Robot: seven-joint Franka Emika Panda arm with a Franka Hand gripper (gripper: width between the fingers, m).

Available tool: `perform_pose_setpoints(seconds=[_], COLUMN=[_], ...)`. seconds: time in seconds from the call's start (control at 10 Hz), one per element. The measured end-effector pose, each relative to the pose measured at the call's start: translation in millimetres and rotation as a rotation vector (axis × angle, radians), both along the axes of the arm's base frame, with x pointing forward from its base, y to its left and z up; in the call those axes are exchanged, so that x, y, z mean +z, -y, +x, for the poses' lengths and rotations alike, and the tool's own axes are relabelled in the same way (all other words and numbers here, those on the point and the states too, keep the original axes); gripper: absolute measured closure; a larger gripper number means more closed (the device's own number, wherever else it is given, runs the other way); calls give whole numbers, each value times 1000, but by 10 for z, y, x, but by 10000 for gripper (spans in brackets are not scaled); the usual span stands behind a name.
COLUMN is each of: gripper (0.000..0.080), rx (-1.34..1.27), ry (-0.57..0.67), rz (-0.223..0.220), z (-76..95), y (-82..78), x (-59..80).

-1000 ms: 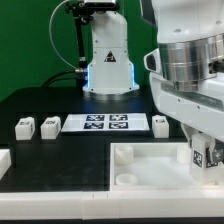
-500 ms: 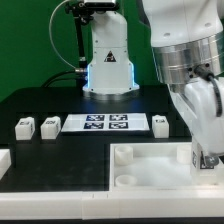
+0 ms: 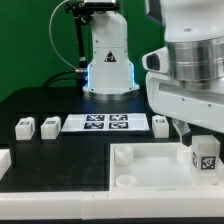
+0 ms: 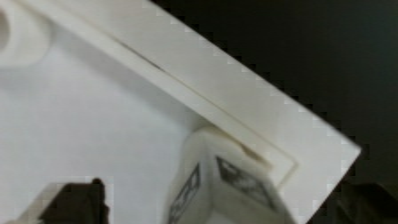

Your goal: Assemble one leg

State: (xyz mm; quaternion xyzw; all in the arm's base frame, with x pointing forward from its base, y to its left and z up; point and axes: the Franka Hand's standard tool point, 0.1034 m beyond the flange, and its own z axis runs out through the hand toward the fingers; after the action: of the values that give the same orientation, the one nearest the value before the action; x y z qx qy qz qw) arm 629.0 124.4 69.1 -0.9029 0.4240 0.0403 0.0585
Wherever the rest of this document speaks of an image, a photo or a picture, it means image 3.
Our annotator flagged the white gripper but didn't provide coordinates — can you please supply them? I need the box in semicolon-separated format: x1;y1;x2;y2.
146;72;224;146

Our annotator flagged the white square table top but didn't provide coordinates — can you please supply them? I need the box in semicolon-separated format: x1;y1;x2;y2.
109;143;224;191

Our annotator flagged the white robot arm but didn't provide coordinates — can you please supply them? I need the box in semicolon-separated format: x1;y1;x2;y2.
84;0;224;133

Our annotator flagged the marker sheet with tags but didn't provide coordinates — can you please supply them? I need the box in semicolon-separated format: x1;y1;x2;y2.
62;113;150;132

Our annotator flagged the white left fence piece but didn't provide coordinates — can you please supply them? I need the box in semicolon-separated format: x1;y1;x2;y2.
0;149;11;180

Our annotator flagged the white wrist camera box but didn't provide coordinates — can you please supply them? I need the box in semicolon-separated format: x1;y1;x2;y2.
142;47;170;74

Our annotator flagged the grey cable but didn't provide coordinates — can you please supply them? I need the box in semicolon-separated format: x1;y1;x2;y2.
48;0;88;74

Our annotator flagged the black cable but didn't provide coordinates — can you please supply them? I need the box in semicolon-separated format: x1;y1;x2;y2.
42;69;88;89

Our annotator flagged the black camera on stand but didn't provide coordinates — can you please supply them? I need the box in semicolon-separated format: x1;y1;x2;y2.
65;0;119;24

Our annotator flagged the white front fence wall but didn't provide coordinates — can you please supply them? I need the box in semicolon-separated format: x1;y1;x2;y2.
0;190;224;220

